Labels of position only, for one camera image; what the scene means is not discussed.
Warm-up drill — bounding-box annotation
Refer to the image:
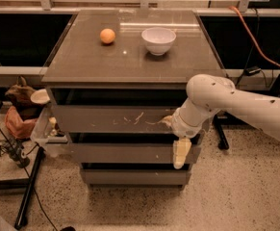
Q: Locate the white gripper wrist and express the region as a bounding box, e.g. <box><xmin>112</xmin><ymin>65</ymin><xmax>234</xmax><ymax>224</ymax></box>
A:
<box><xmin>161</xmin><ymin>108</ymin><xmax>206</xmax><ymax>169</ymax></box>

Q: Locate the grey top drawer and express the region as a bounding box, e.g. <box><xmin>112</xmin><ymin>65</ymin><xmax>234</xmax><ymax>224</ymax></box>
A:
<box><xmin>52</xmin><ymin>105</ymin><xmax>175</xmax><ymax>134</ymax></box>

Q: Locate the grey drawer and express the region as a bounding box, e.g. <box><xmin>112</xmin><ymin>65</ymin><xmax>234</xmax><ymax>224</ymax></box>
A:
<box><xmin>69</xmin><ymin>141</ymin><xmax>203</xmax><ymax>166</ymax></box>
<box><xmin>80</xmin><ymin>169</ymin><xmax>191</xmax><ymax>186</ymax></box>
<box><xmin>52</xmin><ymin>105</ymin><xmax>175</xmax><ymax>134</ymax></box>

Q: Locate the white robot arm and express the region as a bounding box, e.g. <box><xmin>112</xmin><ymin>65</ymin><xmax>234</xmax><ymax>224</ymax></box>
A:
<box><xmin>168</xmin><ymin>74</ymin><xmax>280</xmax><ymax>169</ymax></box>

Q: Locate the grey bottom drawer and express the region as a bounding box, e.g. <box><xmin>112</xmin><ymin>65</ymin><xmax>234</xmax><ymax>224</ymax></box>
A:
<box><xmin>80</xmin><ymin>169</ymin><xmax>191</xmax><ymax>186</ymax></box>

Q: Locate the grey drawer cabinet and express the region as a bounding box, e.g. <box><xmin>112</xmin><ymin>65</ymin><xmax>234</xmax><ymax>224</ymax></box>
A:
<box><xmin>41</xmin><ymin>9</ymin><xmax>229</xmax><ymax>191</ymax></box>

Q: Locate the grey middle drawer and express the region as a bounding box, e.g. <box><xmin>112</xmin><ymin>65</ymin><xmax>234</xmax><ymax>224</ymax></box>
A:
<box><xmin>69</xmin><ymin>141</ymin><xmax>203</xmax><ymax>166</ymax></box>

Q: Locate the black stand leg right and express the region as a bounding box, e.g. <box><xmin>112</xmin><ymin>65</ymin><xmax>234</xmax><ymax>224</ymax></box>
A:
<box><xmin>213</xmin><ymin>115</ymin><xmax>229</xmax><ymax>150</ymax></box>

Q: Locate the black stand leg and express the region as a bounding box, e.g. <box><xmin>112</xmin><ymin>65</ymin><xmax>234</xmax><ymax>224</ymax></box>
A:
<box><xmin>14</xmin><ymin>147</ymin><xmax>45</xmax><ymax>230</ymax></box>
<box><xmin>213</xmin><ymin>115</ymin><xmax>229</xmax><ymax>150</ymax></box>

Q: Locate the black power adapter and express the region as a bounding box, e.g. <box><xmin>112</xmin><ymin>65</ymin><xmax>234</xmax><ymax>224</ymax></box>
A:
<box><xmin>243</xmin><ymin>66</ymin><xmax>261</xmax><ymax>76</ymax></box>

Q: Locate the orange fruit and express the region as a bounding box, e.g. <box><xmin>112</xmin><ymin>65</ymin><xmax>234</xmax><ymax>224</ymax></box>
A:
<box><xmin>100</xmin><ymin>29</ymin><xmax>115</xmax><ymax>44</ymax></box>

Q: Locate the clear plastic bin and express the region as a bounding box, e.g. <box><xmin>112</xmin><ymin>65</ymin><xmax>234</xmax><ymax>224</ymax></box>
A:
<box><xmin>30</xmin><ymin>107</ymin><xmax>69</xmax><ymax>157</ymax></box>

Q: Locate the small white bowl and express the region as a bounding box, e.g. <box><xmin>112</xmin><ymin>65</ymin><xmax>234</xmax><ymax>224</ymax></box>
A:
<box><xmin>31</xmin><ymin>89</ymin><xmax>50</xmax><ymax>105</ymax></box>

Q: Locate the orange cloth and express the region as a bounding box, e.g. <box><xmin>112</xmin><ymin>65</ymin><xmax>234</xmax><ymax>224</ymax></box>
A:
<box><xmin>5</xmin><ymin>106</ymin><xmax>37</xmax><ymax>140</ymax></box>

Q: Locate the brown cloth bag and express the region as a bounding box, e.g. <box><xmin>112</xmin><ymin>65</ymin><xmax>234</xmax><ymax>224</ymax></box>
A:
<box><xmin>5</xmin><ymin>76</ymin><xmax>43</xmax><ymax>120</ymax></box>

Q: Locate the black power strip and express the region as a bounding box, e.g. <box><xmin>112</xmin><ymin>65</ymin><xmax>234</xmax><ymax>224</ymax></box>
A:
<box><xmin>0</xmin><ymin>138</ymin><xmax>30</xmax><ymax>168</ymax></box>

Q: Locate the black stand leg left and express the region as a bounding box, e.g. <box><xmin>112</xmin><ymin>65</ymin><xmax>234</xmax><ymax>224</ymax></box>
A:
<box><xmin>14</xmin><ymin>147</ymin><xmax>45</xmax><ymax>230</ymax></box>

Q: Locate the orange cable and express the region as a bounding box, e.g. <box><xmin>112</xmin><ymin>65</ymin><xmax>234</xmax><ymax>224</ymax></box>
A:
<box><xmin>228</xmin><ymin>5</ymin><xmax>280</xmax><ymax>70</ymax></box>

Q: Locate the black cable on floor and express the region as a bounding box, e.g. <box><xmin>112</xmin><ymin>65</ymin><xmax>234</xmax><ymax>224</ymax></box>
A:
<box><xmin>0</xmin><ymin>112</ymin><xmax>59</xmax><ymax>231</ymax></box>

